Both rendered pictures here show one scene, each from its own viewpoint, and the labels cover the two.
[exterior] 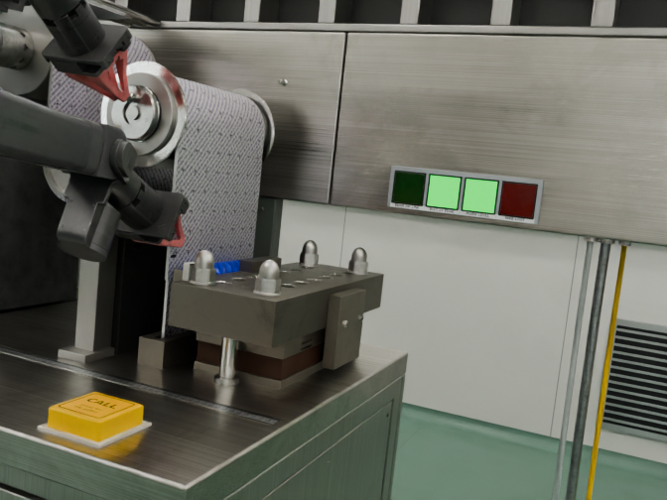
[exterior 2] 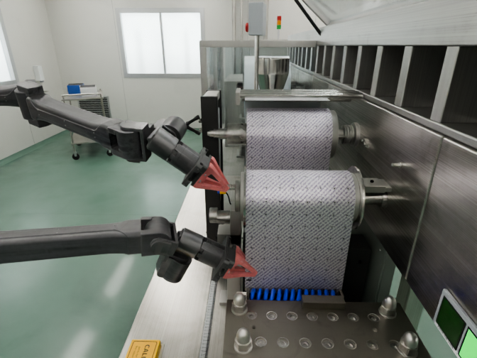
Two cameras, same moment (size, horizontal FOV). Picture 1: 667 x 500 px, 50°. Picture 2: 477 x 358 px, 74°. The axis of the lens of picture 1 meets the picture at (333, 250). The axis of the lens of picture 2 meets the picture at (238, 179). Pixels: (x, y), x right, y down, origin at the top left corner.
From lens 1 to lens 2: 0.90 m
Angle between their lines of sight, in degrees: 68
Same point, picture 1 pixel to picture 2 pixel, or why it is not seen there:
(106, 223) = (172, 268)
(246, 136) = (327, 214)
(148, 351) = not seen: hidden behind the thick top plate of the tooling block
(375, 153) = (438, 266)
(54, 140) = (96, 247)
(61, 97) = (253, 163)
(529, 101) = not seen: outside the picture
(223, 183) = (299, 243)
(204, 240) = (280, 274)
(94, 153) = (133, 247)
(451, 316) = not seen: outside the picture
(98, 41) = (188, 169)
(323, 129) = (412, 217)
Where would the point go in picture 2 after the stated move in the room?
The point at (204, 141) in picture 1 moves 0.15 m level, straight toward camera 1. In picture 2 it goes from (274, 219) to (214, 241)
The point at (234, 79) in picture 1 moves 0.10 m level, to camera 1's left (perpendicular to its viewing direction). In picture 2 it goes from (381, 149) to (353, 138)
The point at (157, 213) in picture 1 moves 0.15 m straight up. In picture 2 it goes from (214, 264) to (212, 205)
